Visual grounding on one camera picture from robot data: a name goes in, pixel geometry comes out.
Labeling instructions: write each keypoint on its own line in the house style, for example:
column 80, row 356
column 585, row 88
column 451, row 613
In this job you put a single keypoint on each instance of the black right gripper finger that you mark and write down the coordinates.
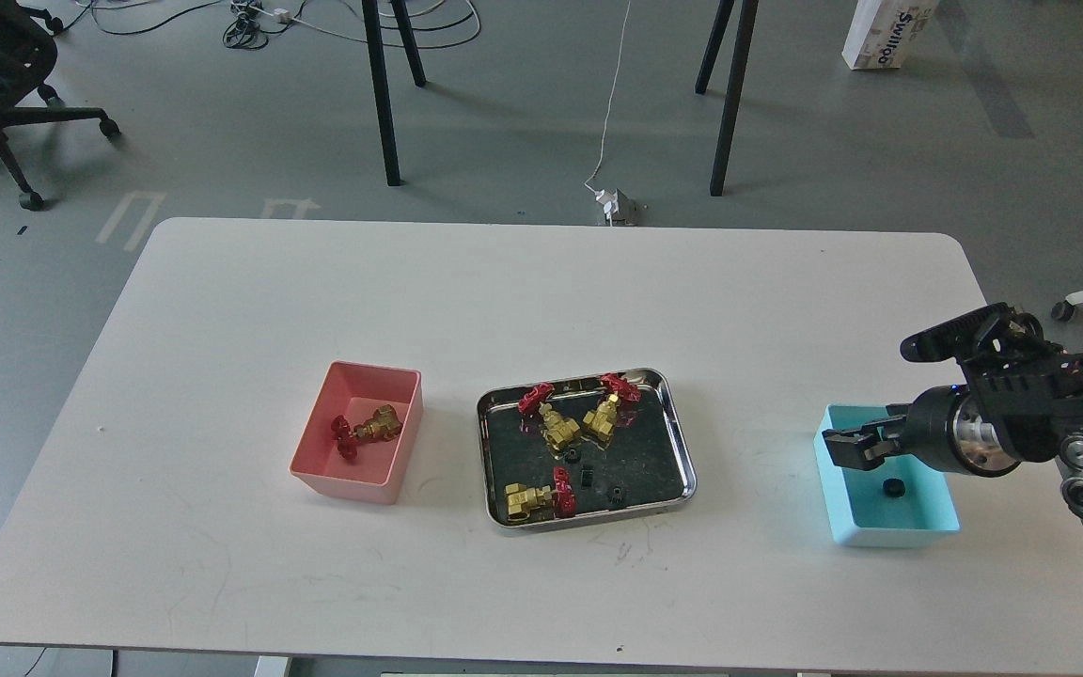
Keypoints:
column 864, row 452
column 847, row 422

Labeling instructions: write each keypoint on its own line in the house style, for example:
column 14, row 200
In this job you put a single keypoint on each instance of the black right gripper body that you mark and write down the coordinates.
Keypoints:
column 945, row 430

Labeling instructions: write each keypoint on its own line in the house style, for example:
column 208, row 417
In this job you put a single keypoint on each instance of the shiny metal tray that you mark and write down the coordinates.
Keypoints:
column 646, row 468

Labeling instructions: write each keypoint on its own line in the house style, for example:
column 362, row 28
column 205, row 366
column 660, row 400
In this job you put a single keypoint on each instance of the brass valve red handle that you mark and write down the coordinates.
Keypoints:
column 601, row 422
column 557, row 498
column 540, row 416
column 383, row 426

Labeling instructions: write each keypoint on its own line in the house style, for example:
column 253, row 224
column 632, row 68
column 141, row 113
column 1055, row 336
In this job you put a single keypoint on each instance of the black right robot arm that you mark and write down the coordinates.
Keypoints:
column 1021, row 402

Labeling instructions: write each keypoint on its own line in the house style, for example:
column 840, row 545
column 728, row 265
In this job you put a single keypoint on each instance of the light blue plastic box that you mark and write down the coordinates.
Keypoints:
column 860, row 515

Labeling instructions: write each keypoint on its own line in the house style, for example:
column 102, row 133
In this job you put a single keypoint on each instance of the white cardboard box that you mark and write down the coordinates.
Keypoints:
column 882, row 32

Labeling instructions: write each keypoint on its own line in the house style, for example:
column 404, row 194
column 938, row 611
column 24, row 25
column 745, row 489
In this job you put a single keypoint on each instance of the pink plastic box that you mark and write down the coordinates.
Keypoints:
column 354, row 390

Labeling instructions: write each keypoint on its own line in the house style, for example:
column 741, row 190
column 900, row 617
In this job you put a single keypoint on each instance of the white power plug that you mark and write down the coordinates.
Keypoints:
column 618, row 209

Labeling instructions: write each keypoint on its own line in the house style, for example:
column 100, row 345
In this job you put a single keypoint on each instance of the black table leg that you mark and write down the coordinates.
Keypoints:
column 409, row 43
column 383, row 110
column 730, row 111
column 713, row 44

